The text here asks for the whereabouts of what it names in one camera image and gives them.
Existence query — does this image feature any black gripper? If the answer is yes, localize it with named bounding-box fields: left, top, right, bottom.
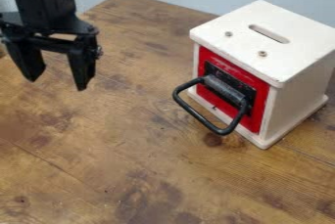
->
left=0, top=0, right=100, bottom=91

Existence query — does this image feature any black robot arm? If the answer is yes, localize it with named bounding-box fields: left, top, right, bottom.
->
left=0, top=0, right=101, bottom=91

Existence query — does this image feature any red drawer front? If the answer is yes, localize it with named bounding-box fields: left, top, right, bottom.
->
left=195, top=47, right=269, bottom=134

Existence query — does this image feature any white wooden drawer box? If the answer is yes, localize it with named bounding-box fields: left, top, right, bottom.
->
left=190, top=0, right=335, bottom=150

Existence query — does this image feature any black metal drawer handle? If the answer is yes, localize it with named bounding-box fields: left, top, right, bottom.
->
left=171, top=74, right=250, bottom=136

